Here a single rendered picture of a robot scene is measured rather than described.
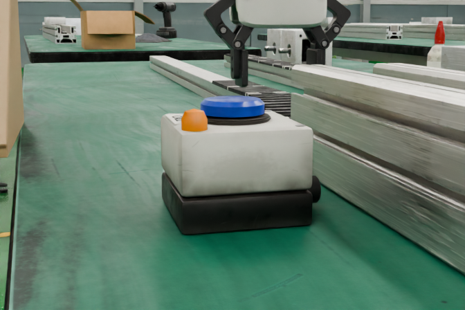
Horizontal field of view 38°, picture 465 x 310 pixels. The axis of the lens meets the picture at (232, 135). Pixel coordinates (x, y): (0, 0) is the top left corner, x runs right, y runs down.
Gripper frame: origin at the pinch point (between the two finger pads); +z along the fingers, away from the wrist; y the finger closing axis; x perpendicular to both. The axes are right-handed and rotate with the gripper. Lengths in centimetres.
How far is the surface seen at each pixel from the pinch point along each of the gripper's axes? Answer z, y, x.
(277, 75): 5, -17, -55
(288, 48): 1, -28, -80
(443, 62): -1.8, -14.0, 10.7
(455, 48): -3.2, -14.0, 12.7
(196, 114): -0.8, 16.0, 34.8
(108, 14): -8, 5, -202
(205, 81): 3.4, 2.1, -29.2
